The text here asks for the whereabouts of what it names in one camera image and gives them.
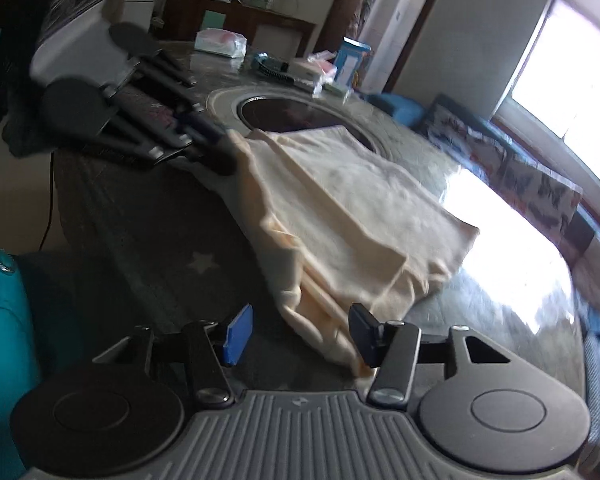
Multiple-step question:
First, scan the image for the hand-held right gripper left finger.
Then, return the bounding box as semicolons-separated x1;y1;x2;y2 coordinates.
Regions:
94;303;255;408

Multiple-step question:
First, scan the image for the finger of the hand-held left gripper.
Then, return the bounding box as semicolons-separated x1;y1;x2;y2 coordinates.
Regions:
99;104;239;177
136;49;229;146

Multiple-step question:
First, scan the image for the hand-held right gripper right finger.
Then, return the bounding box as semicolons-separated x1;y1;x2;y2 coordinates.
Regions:
348;302;511;410

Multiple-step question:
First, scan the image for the cream garment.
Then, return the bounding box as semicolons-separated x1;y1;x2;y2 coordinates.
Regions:
192;127;481;379

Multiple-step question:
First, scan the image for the tissue packet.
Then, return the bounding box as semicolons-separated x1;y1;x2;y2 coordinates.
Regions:
194;27;249;60
290;56;339;92

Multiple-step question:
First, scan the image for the black hairbrush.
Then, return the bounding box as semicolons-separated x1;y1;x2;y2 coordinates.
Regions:
251;52;297;86

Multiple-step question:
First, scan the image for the dark cloth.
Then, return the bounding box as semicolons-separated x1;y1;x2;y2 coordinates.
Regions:
0;0;56;158

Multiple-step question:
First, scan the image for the round table hob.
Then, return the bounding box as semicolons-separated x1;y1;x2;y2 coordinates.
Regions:
207;85;382;154

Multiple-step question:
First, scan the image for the dark wooden cabinet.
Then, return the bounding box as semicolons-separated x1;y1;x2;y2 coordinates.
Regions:
162;0;317;59

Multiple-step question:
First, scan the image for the blue and white carton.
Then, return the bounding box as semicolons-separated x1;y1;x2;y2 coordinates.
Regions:
333;37;372;86

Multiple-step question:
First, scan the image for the blue corner sofa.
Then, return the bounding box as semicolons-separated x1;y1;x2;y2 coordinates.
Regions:
365;91;600;476

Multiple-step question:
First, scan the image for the butterfly print pillow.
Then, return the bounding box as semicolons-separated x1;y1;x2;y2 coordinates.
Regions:
499;154;584;252
420;94;512;187

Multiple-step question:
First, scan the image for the teal jacket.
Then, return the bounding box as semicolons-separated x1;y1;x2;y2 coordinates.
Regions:
0;207;49;480

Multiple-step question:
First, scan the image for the window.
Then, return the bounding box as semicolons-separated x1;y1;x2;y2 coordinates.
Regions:
492;0;600;202

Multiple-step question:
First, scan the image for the black cable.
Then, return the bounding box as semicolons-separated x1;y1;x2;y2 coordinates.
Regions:
38;157;57;252

